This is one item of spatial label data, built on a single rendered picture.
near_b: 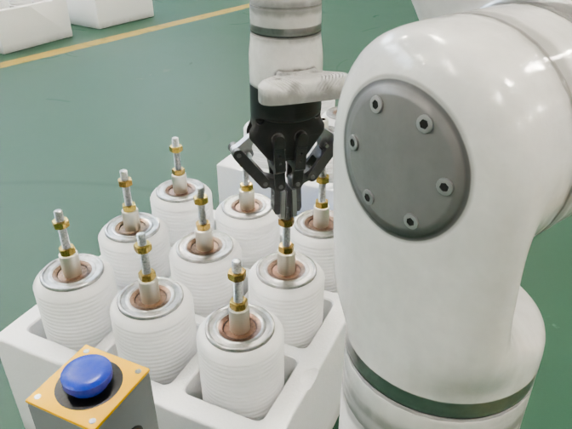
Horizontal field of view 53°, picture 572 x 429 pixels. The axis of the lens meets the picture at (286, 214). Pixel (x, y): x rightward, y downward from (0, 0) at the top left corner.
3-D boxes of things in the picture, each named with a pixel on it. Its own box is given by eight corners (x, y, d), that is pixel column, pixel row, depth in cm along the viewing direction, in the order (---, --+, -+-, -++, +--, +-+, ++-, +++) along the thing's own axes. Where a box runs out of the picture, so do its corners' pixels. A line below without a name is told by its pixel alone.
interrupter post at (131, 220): (142, 225, 80) (140, 204, 79) (140, 234, 78) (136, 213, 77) (125, 225, 80) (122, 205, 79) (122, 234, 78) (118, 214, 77)
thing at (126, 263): (182, 305, 93) (171, 209, 84) (176, 346, 85) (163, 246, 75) (122, 307, 92) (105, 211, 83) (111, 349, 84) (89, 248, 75)
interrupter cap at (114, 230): (163, 214, 83) (163, 210, 82) (156, 243, 76) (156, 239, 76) (111, 216, 82) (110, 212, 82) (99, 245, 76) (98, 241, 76)
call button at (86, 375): (125, 379, 48) (121, 361, 47) (92, 414, 45) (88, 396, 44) (88, 363, 49) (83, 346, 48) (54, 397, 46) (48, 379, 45)
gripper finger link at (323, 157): (338, 135, 62) (302, 175, 63) (348, 145, 63) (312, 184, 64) (328, 127, 64) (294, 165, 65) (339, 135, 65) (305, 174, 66)
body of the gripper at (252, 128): (311, 61, 62) (310, 140, 67) (237, 68, 60) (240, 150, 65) (338, 81, 56) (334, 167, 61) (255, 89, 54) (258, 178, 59)
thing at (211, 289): (215, 317, 90) (207, 220, 81) (259, 346, 85) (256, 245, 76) (168, 350, 84) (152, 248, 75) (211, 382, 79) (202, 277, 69)
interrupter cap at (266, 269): (275, 248, 75) (275, 244, 75) (326, 265, 72) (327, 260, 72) (244, 279, 70) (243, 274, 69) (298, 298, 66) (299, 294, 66)
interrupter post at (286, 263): (283, 265, 72) (283, 243, 71) (299, 270, 71) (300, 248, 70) (272, 274, 70) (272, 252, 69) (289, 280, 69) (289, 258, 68)
